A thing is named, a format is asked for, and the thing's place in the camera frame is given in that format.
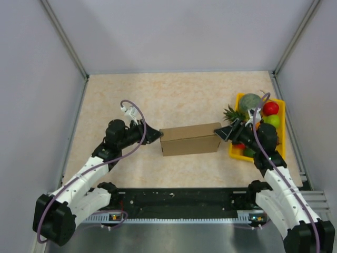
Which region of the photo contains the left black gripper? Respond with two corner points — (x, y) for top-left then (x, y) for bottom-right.
(118, 119), (163, 150)

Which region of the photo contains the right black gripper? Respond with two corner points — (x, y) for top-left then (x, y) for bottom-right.
(214, 118), (262, 153)

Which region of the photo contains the brown cardboard box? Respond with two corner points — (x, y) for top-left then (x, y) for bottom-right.
(160, 122), (221, 157)

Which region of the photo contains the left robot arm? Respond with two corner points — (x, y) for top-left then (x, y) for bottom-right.
(33, 119), (163, 246)

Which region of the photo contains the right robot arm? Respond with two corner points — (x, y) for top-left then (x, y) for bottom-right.
(214, 120), (335, 252)

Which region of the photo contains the red apple near front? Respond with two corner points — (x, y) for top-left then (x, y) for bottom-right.
(234, 143), (246, 149)

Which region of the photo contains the red apple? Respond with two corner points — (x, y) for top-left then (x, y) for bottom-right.
(263, 102), (279, 116)
(234, 143), (246, 149)

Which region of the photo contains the toy pineapple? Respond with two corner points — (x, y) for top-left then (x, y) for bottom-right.
(223, 105), (255, 128)

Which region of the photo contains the yellow plastic fruit tray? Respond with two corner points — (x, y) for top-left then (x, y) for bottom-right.
(229, 98), (286, 163)

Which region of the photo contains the green netted melon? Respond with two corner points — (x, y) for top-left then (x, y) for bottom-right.
(238, 93), (261, 112)

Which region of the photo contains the green apple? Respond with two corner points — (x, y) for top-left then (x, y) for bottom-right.
(264, 114), (281, 129)

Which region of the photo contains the red apple at back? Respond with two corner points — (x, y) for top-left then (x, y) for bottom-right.
(263, 102), (279, 116)

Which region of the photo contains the dark purple grape bunch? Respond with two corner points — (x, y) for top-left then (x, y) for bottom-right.
(276, 133), (281, 146)

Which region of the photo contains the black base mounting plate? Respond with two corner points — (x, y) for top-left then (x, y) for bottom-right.
(105, 188), (259, 219)

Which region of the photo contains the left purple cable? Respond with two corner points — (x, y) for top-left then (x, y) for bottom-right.
(36, 99), (147, 243)

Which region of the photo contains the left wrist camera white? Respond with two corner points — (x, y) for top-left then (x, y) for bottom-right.
(121, 106), (138, 125)

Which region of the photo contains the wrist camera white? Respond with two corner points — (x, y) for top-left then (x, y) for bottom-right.
(245, 108), (262, 126)
(121, 106), (138, 125)

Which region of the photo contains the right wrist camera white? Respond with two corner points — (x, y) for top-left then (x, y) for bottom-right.
(245, 108), (262, 126)

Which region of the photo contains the aluminium frame rail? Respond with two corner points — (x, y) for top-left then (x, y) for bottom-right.
(42, 191), (331, 227)

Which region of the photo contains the right aluminium corner post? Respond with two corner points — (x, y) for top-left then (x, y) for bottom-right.
(272, 0), (323, 79)

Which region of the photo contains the aluminium corner post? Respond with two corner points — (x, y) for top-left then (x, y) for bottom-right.
(39, 0), (90, 81)
(272, 0), (323, 79)

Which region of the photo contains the left aluminium corner post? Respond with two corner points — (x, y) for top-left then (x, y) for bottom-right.
(39, 0), (90, 81)

